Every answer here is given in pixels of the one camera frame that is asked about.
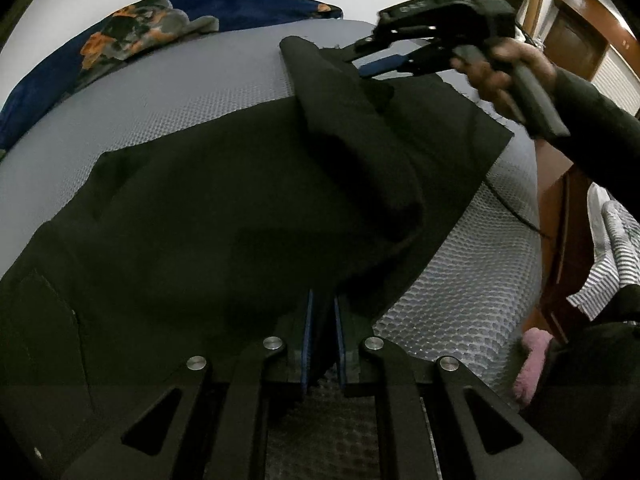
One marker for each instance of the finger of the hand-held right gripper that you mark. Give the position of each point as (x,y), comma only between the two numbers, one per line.
(382,65)
(380,42)

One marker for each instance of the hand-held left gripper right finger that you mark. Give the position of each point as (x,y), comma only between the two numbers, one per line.
(340,345)

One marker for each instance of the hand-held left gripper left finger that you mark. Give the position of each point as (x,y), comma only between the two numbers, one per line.
(307,340)

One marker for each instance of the black pants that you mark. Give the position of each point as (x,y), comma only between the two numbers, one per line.
(225,210)

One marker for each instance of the person's right forearm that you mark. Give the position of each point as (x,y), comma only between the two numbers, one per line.
(600,130)

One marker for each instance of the person's right hand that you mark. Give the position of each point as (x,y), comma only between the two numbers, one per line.
(487,85)

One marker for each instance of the wooden door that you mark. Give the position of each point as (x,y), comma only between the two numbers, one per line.
(575,40)

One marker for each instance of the white louvered panel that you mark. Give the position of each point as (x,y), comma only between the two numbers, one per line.
(620,80)

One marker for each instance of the pink plush slipper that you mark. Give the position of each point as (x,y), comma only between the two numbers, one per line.
(532,365)

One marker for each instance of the grey mesh mattress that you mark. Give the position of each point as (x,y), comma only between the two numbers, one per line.
(150,95)

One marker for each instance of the person's dark clothing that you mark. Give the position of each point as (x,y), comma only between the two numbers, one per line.
(590,385)

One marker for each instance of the striped cloth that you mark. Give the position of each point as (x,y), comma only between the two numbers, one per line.
(610,255)

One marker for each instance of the blue floral blanket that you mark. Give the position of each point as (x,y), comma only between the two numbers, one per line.
(50,75)

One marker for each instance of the wooden bed frame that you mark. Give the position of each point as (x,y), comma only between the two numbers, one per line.
(560,260)

